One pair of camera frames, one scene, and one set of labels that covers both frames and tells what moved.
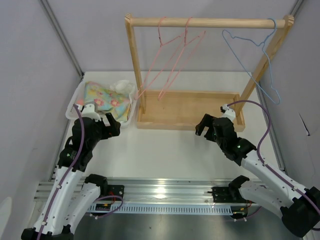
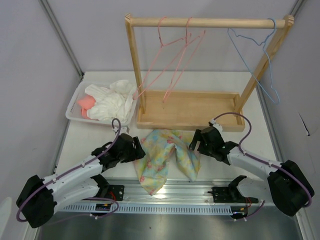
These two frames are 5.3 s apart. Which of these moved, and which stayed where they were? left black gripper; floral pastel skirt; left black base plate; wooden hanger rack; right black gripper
Moved: floral pastel skirt; left black gripper; right black gripper
Stayed: wooden hanger rack; left black base plate
